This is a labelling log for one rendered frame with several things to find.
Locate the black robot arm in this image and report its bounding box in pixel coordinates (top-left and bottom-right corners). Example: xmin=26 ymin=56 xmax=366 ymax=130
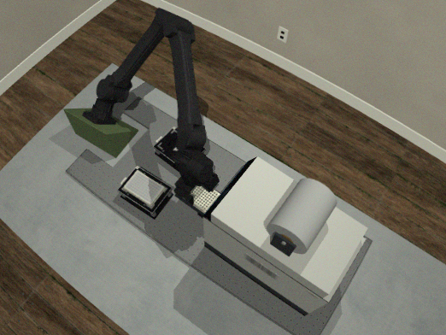
xmin=83 ymin=8 xmax=219 ymax=192

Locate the white multi-well plate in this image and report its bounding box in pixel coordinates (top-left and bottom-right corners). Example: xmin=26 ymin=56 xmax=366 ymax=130
xmin=123 ymin=170 xmax=166 ymax=207

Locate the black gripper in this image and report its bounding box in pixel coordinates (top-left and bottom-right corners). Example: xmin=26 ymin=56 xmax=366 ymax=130
xmin=173 ymin=177 xmax=194 ymax=205

